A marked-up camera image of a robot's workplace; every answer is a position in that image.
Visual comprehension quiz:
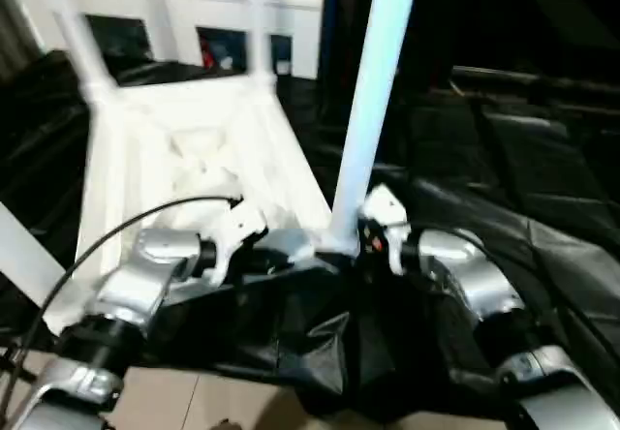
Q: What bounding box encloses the white cabinet with glass doors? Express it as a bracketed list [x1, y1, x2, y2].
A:
[10, 0, 330, 77]

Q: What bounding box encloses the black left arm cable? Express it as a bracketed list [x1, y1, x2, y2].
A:
[0, 196, 243, 421]

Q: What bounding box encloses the black bar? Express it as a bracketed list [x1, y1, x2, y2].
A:
[450, 64, 620, 97]

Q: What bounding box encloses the black plastic mat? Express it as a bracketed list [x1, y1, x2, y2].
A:
[0, 50, 620, 421]

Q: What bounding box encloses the white plastic table top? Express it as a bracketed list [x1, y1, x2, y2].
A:
[44, 74, 340, 334]

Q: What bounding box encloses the grey curtain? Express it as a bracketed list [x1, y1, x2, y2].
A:
[0, 0, 45, 77]

